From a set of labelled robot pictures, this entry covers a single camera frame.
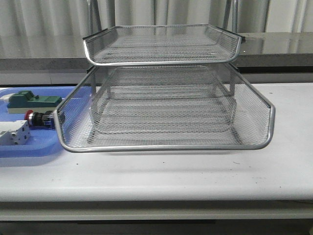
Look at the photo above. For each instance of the silver mesh tray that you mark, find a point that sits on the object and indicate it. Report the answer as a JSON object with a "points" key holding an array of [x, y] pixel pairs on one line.
{"points": [[161, 46], [165, 116], [254, 115]]}

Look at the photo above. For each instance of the red emergency stop button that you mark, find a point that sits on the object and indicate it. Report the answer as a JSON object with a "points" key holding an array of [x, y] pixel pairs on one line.
{"points": [[37, 119]]}

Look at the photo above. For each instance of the blue plastic tray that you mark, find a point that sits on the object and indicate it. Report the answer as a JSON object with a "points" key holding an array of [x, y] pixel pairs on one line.
{"points": [[29, 147]]}

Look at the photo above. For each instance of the grey back counter ledge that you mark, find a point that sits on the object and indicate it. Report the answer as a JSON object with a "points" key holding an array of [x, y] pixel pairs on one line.
{"points": [[260, 53]]}

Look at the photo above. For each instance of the white circuit breaker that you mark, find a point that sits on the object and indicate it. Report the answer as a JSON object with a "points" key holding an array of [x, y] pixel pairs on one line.
{"points": [[14, 132]]}

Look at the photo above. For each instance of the green electrical switch block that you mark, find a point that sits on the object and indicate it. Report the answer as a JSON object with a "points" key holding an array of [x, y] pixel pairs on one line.
{"points": [[23, 101]]}

